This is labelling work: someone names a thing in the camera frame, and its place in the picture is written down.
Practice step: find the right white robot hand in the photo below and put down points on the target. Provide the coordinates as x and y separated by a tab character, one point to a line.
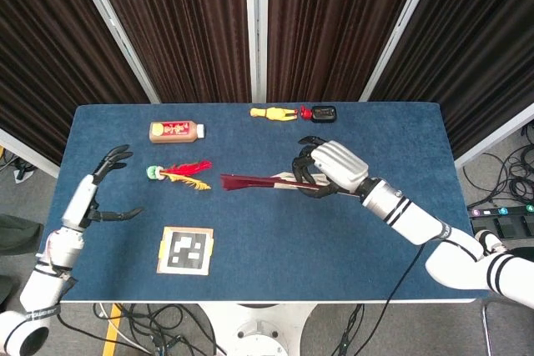
338	162

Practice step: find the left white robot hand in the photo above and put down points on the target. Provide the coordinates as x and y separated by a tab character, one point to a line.
79	202

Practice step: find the paper folding fan red ribs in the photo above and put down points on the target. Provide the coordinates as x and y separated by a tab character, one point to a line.
250	182

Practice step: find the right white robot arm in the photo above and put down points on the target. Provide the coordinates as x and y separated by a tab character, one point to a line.
413	218

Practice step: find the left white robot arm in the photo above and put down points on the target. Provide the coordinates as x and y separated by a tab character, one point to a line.
41	289

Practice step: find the small black case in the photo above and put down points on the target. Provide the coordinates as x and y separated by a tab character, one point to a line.
324	114

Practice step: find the yellow rubber chicken toy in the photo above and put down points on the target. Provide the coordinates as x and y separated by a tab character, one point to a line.
275	113

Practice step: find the red yellow feather shuttlecock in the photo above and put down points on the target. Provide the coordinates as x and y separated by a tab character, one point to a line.
183	170

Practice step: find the blue felt table mat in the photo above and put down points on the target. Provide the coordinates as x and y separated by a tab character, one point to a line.
258	239

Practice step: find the brown bottle red label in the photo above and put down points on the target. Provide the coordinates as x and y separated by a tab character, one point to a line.
173	132

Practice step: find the black white marker card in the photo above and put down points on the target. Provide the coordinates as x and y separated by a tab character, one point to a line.
185	251

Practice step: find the brown fabric partition panel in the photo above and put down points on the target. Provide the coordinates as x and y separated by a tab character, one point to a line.
179	26
329	26
471	51
50	60

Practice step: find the white black sneaker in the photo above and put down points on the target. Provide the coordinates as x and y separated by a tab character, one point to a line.
486	236

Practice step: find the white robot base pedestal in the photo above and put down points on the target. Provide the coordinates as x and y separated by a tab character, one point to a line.
258	327

